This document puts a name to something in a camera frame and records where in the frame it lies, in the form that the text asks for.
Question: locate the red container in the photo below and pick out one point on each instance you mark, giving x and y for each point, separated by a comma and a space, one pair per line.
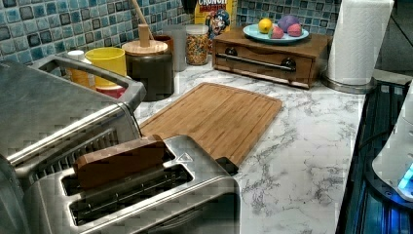
114, 91

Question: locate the pink toy fruit left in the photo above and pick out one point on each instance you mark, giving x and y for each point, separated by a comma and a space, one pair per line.
276, 33

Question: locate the purple toy fruit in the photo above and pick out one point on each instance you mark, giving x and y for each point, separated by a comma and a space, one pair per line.
286, 21

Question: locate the yellow plastic cup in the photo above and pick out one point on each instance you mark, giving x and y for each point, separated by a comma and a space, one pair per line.
109, 58

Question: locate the bamboo cutting board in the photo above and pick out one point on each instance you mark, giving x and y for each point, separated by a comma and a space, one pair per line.
224, 121

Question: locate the dark canister with wooden lid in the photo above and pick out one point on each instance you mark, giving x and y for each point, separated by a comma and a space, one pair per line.
150, 62

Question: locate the metal paper towel base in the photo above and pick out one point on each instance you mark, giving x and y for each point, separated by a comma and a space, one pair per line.
348, 89

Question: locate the pink toy fruit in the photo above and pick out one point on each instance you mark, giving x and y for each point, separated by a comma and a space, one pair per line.
276, 33
295, 30

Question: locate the white paper towel roll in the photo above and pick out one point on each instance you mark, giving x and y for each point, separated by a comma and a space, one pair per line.
357, 40

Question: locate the yellow cereal box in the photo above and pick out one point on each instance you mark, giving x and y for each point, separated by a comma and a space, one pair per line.
218, 15

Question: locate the wooden spoon handle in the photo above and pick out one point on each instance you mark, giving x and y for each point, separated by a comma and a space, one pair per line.
141, 17

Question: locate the wooden drawer box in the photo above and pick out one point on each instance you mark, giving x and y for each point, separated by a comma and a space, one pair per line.
297, 63

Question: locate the glass jar of cereal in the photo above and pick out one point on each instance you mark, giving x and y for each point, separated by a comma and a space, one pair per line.
196, 44

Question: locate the silver two-slot toaster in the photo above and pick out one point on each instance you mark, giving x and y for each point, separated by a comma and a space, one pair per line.
189, 194

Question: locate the brown toast slice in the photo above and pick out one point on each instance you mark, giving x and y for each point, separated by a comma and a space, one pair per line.
119, 161

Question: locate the yellow lemon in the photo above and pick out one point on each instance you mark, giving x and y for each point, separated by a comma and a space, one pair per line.
265, 25

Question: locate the pink toy fruit right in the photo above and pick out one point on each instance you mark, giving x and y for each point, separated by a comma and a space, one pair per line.
295, 30

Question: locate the stainless toaster oven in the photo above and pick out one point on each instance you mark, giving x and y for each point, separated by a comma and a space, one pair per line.
48, 121

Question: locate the white capped yellow bottle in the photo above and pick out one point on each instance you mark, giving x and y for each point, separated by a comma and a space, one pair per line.
78, 76

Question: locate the frosted grey container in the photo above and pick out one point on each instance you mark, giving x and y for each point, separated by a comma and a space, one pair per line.
178, 34

